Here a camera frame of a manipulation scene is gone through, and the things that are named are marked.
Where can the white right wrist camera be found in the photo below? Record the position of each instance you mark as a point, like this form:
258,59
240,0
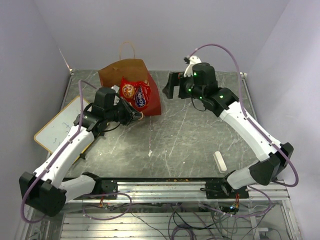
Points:
191,61

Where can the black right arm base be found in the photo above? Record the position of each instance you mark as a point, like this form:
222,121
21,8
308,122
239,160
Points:
218,188

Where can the red cookie snack bag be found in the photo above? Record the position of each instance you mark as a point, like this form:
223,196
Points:
136,93

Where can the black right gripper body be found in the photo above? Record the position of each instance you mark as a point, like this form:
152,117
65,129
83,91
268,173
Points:
187,89

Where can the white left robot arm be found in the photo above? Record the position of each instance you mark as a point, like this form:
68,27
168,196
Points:
45,189

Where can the small whiteboard yellow frame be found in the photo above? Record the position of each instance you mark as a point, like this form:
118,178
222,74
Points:
55,131

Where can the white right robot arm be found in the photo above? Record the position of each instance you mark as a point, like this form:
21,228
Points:
272,155

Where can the red brown paper bag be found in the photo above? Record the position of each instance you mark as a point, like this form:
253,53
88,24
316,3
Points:
133,69

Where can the aluminium frame rail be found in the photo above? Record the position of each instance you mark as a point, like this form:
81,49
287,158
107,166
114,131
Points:
163,192

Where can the white eraser block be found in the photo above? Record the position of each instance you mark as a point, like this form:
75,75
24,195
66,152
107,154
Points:
221,165

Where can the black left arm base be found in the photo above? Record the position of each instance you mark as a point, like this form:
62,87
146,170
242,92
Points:
103,186

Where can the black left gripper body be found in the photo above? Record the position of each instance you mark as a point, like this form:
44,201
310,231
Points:
121,112

